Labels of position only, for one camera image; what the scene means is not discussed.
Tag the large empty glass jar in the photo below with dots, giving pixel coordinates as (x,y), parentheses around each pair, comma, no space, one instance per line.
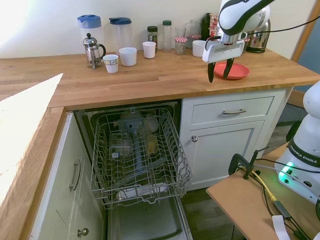
(195,27)

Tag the wide white mug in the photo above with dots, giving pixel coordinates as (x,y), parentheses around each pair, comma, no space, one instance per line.
(128,57)

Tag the round metal cabinet knob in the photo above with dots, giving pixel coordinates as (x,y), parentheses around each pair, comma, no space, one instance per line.
(83,232)

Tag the clear glass food container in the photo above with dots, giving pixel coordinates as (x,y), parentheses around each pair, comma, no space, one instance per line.
(120,145)

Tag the frosted pitcher blue lid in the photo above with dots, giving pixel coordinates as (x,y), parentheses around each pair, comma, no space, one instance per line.
(88,27)

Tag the grey floor mat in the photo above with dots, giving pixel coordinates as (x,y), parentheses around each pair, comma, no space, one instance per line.
(292,112)

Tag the small patterned cup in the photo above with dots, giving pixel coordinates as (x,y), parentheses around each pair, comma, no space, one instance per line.
(111,65)

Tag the clear drinking glass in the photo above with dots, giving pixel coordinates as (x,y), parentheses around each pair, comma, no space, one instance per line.
(180,32)

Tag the clear bottle green lid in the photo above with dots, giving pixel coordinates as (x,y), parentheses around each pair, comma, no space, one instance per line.
(167,37)

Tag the red white yogurt pot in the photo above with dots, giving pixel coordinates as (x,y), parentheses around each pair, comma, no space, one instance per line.
(214,32)
(214,20)

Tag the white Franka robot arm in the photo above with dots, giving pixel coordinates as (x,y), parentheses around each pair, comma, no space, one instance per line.
(235,15)

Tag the clear pitcher dark blue lid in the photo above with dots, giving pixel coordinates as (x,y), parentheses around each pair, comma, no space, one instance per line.
(121,35)

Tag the dark tall canister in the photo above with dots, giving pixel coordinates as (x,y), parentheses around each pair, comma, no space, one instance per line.
(205,25)

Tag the tall white cup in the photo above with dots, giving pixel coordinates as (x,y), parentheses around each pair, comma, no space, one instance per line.
(149,51)

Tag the white mug near jars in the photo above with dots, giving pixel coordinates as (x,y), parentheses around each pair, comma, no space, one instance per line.
(198,48)

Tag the dark jar green lid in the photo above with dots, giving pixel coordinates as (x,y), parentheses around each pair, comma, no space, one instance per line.
(152,35)

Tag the black C-clamp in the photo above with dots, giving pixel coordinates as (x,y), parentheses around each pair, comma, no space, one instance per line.
(233,162)

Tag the wooden door frame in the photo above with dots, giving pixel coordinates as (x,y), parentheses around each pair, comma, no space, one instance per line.
(302,37)

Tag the stainless steel kettle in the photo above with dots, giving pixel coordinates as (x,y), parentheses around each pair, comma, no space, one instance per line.
(260,40)

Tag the red round plate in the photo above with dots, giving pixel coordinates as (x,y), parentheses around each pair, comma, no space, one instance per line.
(240,71)

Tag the round metal door knob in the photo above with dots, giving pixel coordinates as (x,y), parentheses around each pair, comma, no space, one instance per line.
(194,138)

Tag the glass jar red checked lid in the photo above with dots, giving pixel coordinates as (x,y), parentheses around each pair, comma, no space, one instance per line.
(181,46)
(193,37)

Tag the stainless steel dishwasher door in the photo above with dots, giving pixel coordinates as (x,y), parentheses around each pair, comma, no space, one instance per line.
(145,220)

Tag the glass French press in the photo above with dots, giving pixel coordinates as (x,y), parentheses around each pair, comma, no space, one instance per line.
(91,52)

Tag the yellowish drinking glass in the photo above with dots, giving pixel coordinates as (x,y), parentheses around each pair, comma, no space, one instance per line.
(151,145)

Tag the white paper strip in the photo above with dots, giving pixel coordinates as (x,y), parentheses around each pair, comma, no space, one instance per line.
(280,225)

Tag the white cabinet door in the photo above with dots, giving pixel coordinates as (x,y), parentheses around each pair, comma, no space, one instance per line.
(225,155)

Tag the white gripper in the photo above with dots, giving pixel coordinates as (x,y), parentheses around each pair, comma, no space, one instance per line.
(222,51)

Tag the white drawer front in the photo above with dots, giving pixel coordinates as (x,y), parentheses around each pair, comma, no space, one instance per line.
(207,110)

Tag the white corner cabinet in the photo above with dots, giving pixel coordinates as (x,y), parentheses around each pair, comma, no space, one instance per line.
(60,187)

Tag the wooden mounting board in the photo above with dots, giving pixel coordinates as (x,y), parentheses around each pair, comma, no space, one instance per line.
(240,200)

